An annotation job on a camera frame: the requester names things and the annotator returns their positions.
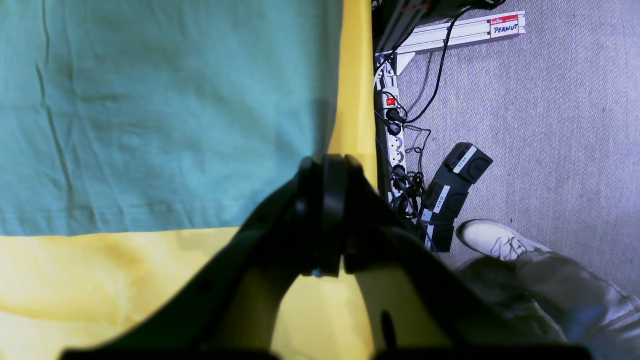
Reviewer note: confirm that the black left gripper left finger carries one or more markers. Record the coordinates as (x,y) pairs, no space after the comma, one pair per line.
(228,310)

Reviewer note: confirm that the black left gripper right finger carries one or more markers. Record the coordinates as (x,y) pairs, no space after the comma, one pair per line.
(418,309)

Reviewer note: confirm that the green T-shirt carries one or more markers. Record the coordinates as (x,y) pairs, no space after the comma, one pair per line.
(156,115)

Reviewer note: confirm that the white power strip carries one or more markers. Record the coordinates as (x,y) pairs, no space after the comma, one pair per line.
(390,140)

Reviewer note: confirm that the white sneaker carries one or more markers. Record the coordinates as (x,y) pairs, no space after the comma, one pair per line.
(496,240)

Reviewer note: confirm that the black foot pedal set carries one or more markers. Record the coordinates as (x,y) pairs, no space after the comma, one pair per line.
(447,192)

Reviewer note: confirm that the yellow table cloth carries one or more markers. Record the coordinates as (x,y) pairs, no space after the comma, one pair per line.
(61,291)

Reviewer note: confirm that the grey trouser leg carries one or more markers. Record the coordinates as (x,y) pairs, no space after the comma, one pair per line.
(560,299)

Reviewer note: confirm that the aluminium frame rail with label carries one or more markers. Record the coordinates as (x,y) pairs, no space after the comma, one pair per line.
(416,31)

